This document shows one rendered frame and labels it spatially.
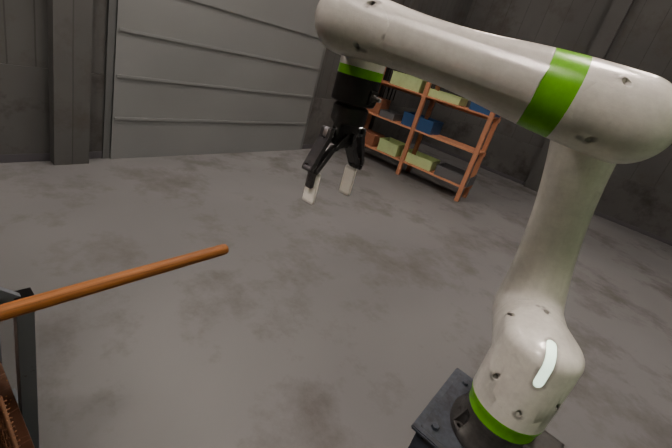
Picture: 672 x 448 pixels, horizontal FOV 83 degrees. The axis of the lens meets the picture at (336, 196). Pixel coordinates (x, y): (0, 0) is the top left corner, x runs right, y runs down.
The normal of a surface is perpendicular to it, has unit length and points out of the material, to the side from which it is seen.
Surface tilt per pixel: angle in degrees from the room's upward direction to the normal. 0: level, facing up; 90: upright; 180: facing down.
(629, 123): 95
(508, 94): 114
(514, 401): 90
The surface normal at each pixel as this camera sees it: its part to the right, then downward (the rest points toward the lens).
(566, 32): -0.62, 0.13
